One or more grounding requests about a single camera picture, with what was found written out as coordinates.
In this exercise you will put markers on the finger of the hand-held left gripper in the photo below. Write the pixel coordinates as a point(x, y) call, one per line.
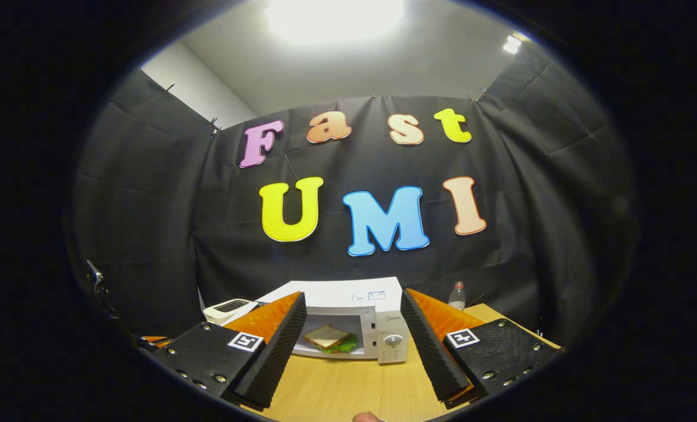
point(152, 339)

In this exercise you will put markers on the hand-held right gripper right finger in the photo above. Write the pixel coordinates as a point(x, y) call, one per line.
point(430, 357)

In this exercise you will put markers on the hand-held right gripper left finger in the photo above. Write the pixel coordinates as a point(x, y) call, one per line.
point(272, 363)

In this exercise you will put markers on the toast and lettuce sandwich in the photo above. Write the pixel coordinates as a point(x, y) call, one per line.
point(325, 337)

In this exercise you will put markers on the white microwave oven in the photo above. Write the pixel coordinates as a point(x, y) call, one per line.
point(348, 290)

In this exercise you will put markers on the clear red label water bottle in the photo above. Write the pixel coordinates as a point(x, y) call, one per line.
point(457, 298)

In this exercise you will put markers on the white toaster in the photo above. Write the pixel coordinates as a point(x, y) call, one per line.
point(228, 309)

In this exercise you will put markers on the black backdrop cloth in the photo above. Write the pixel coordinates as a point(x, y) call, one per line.
point(149, 205)

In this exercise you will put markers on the small ceiling light panel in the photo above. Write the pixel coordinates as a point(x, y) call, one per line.
point(512, 44)

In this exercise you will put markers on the large ceiling light panel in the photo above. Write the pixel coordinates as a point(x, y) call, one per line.
point(334, 20)

